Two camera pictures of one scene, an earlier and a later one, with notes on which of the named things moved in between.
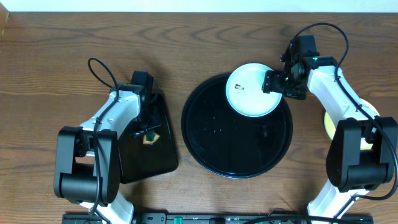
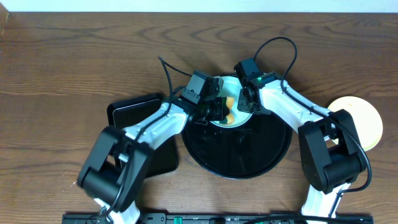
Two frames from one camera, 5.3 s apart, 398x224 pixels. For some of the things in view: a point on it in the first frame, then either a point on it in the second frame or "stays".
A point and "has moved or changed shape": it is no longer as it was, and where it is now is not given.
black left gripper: (146, 128) -> (219, 108)
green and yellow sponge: (150, 138) has moved or changed shape
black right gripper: (273, 82) -> (244, 104)
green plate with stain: (244, 91) has moved or changed shape
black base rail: (225, 218) stays
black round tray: (223, 142) stays
